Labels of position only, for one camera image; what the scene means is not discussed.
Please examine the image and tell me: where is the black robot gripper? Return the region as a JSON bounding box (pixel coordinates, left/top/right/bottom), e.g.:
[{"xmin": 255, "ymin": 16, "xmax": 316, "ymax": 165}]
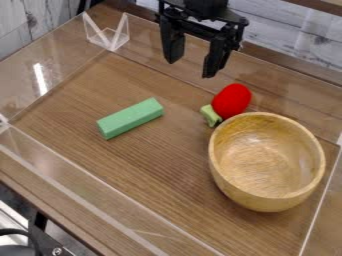
[{"xmin": 157, "ymin": 0, "xmax": 248, "ymax": 78}]

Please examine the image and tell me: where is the red plush strawberry toy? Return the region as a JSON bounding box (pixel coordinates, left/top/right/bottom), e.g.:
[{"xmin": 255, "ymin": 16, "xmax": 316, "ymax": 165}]
[{"xmin": 200, "ymin": 83, "xmax": 252, "ymax": 127}]

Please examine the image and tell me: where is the light wooden bowl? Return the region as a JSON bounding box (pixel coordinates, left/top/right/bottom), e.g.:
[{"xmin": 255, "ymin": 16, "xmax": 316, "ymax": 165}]
[{"xmin": 208, "ymin": 112, "xmax": 326, "ymax": 212}]

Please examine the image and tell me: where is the green foam block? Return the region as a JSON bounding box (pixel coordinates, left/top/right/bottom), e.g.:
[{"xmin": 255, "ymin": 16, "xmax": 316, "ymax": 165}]
[{"xmin": 96, "ymin": 98, "xmax": 164, "ymax": 140}]

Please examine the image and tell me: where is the clear acrylic tray wall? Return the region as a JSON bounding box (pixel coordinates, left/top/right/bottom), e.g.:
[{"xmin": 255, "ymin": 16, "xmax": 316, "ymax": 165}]
[{"xmin": 0, "ymin": 115, "xmax": 224, "ymax": 256}]

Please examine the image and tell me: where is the black table leg bracket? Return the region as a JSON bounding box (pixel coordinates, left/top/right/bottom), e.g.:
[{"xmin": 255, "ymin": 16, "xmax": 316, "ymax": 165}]
[{"xmin": 28, "ymin": 212, "xmax": 75, "ymax": 256}]

